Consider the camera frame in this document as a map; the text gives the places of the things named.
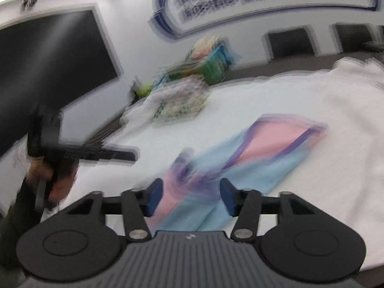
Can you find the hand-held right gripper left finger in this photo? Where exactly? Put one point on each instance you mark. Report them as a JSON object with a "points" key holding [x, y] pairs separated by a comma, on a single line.
{"points": [[155, 198]]}

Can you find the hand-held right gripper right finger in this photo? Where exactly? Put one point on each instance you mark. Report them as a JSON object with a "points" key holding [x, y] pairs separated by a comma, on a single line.
{"points": [[227, 199]]}

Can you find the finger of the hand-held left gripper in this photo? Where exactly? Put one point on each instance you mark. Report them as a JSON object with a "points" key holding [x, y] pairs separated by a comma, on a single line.
{"points": [[105, 154]]}

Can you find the pink and blue garment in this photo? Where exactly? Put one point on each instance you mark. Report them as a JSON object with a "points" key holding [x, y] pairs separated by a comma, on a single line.
{"points": [[270, 138]]}

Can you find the person's left forearm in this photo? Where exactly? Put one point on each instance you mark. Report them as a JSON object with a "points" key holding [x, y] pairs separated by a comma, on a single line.
{"points": [[15, 225]]}

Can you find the person's left hand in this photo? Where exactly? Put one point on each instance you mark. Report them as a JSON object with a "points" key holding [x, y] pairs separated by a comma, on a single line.
{"points": [[60, 183]]}

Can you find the yellow-green item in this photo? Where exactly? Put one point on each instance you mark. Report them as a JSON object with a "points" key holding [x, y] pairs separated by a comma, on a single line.
{"points": [[144, 88]]}

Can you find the folded cream green-flower cloth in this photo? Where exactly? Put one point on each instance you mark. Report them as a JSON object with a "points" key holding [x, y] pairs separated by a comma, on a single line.
{"points": [[180, 106]]}

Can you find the folded purple floral cloth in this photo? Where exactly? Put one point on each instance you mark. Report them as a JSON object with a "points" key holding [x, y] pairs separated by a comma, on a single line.
{"points": [[183, 87]]}

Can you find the white towel blanket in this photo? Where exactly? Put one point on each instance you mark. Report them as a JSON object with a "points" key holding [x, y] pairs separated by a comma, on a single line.
{"points": [[330, 111]]}

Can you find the black office chair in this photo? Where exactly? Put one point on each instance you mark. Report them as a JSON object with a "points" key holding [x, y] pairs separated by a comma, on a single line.
{"points": [[289, 43], [354, 36]]}

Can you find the black wall screen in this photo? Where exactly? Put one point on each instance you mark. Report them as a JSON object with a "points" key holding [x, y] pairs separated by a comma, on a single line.
{"points": [[45, 66]]}

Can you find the blue wall sign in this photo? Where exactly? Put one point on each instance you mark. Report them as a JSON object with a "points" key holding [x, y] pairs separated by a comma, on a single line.
{"points": [[163, 24]]}

